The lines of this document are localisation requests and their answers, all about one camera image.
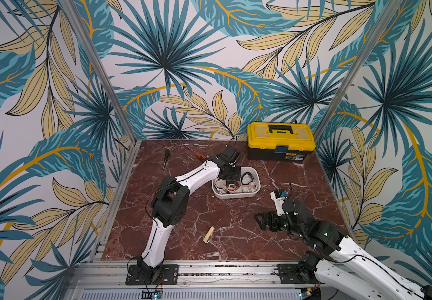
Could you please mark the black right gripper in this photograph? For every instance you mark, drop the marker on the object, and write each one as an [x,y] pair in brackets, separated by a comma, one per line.
[276,220]

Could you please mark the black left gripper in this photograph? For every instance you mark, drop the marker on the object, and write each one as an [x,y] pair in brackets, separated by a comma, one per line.
[236,177]

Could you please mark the red transparent watch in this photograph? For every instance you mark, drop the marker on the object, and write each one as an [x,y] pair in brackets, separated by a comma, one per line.
[233,186]

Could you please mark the black strap watch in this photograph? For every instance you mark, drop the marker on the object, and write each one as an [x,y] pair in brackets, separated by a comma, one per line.
[247,178]

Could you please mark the white pink strap watch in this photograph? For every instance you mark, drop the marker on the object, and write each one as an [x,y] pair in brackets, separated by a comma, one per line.
[250,188]

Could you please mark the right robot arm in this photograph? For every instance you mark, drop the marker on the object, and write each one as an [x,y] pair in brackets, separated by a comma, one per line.
[334,259]

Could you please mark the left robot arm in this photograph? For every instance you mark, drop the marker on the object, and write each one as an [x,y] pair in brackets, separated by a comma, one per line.
[170,203]

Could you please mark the white plastic storage box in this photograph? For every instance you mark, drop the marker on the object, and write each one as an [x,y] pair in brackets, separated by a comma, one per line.
[224,194]

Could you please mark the yellow black toolbox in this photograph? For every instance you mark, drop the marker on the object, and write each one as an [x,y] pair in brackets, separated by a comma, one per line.
[279,141]

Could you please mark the orange handled screwdriver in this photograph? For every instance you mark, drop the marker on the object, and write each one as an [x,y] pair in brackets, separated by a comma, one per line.
[197,154]

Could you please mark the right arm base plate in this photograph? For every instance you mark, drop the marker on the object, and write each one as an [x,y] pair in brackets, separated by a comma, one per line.
[297,274]

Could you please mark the black handled screwdriver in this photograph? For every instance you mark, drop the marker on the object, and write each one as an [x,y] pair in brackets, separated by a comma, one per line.
[166,158]

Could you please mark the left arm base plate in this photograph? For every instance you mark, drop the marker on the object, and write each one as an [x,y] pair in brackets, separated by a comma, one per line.
[166,275]

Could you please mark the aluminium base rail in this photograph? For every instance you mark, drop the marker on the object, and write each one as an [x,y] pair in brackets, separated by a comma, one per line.
[196,280]

